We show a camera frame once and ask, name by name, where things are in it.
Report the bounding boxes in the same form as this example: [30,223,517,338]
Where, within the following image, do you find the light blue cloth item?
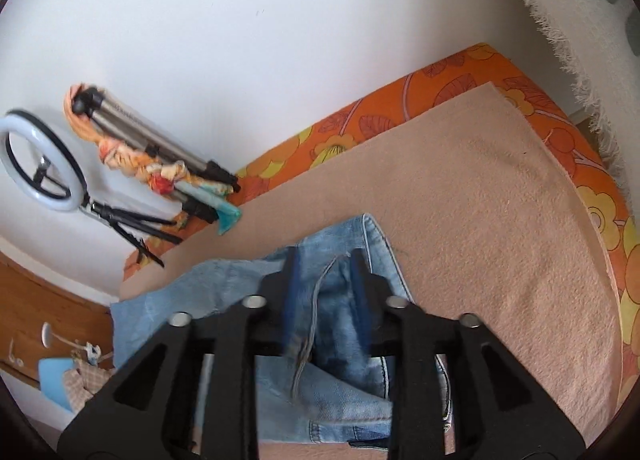
[38,357,74,411]

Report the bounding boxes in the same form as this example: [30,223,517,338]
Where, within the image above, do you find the wooden cabinet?
[0,255,113,388]

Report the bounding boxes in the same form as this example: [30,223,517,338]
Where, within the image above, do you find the white ring light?
[1,109,89,212]

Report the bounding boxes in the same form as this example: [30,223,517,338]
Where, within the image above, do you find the orange floral scarf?
[62,83,243,236]

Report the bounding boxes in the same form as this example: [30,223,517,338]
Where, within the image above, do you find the black mini tripod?
[80,196,182,267]

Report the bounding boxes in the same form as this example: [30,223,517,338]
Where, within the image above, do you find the beige blanket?
[119,83,622,442]

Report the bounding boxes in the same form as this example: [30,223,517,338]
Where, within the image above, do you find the green patterned white pillow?
[524,0,639,209]

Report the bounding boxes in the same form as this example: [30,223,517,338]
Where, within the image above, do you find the light blue denim pants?
[109,212,454,447]

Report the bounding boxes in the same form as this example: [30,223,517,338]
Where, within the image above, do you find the silver folded tripod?
[70,86,242,225]

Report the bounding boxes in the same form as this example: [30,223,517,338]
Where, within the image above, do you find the orange floral bed sheet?
[122,44,639,406]

